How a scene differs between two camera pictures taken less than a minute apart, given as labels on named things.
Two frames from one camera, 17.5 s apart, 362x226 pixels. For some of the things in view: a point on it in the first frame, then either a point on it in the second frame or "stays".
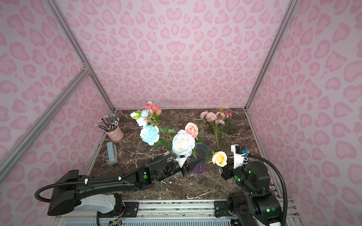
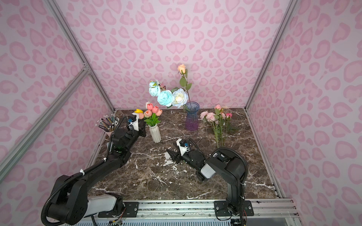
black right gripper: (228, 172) -> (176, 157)
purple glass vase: (201, 151) -> (192, 123)
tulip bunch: (149, 115) stays
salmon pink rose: (192, 129) -> (218, 114)
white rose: (183, 143) -> (180, 97)
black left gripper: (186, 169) -> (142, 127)
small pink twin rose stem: (211, 117) stays
